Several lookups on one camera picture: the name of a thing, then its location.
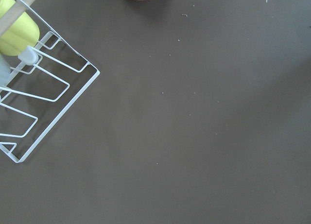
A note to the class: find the white wire rack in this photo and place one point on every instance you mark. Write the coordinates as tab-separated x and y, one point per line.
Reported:
37	87

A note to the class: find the yellow-green bottle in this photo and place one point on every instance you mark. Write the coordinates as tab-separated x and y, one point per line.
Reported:
17	29

